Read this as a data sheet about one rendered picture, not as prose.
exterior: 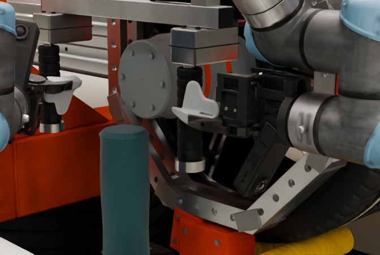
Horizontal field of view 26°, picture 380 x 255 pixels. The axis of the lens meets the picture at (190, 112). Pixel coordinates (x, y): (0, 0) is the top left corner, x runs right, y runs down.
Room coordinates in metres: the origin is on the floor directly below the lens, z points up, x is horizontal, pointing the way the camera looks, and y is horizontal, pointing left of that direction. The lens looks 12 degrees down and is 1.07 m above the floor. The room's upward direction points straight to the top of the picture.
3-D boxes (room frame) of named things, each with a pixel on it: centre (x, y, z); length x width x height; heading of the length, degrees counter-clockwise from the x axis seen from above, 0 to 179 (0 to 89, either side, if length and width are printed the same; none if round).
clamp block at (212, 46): (1.16, -0.02, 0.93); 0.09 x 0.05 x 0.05; 134
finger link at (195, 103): (1.09, 0.00, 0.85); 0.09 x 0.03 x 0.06; 53
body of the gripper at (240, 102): (1.04, -0.10, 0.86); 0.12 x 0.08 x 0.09; 44
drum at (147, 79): (1.37, 0.00, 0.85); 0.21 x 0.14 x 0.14; 134
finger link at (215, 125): (1.06, -0.04, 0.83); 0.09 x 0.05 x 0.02; 53
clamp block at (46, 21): (1.40, 0.22, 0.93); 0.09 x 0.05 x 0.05; 134
